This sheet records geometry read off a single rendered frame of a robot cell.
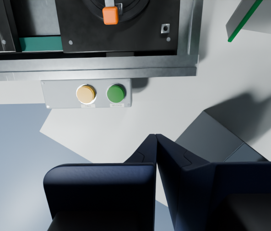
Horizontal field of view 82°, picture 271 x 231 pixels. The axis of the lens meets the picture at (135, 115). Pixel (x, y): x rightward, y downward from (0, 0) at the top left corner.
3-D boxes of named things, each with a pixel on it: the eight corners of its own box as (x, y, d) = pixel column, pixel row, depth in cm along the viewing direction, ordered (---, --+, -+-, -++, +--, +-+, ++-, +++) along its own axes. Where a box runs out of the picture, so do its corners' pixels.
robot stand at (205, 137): (204, 163, 54) (239, 218, 35) (173, 142, 52) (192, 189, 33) (235, 134, 50) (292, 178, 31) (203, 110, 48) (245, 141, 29)
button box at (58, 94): (132, 101, 43) (131, 107, 37) (57, 102, 44) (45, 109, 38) (131, 75, 41) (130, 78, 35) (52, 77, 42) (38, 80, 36)
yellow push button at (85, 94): (96, 101, 38) (94, 103, 36) (80, 101, 38) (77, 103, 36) (94, 85, 37) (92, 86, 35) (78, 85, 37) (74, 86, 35)
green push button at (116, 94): (125, 101, 38) (124, 102, 36) (109, 101, 38) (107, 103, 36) (124, 84, 37) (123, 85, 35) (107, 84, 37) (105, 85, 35)
